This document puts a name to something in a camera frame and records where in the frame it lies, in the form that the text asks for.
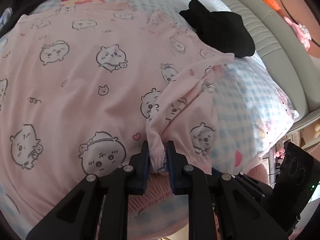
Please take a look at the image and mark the blue checked cartoon blanket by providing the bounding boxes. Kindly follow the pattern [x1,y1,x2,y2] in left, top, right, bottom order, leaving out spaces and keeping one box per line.
[0,0,300,240]

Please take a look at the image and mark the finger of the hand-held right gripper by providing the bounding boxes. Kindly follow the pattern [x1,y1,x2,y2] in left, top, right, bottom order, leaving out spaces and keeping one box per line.
[231,172,274,205]

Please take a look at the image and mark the pink bunny plush toy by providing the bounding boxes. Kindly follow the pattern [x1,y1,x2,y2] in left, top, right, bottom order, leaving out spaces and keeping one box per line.
[284,16,312,49]

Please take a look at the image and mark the grey padded headboard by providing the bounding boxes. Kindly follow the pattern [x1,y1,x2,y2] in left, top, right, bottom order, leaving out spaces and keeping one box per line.
[200,0,320,135]

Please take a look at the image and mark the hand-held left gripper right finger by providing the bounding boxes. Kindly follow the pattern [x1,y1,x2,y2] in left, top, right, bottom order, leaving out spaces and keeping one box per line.
[166,140,288,240]

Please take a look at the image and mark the folded black garment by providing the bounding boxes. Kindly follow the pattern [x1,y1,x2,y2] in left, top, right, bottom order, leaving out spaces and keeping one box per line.
[179,0,256,58]

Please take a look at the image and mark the pink printed pajama pants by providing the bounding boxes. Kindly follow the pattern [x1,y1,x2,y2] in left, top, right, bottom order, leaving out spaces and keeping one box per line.
[0,0,235,220]

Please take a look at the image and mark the orange plush toy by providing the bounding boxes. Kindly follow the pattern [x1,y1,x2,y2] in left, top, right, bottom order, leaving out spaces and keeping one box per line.
[259,0,280,10]

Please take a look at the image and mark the pink fleece blanket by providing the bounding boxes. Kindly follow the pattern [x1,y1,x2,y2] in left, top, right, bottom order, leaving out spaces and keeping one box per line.
[246,164,272,184]

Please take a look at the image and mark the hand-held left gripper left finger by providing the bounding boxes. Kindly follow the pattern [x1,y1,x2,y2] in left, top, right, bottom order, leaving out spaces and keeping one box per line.
[26,140,150,240]

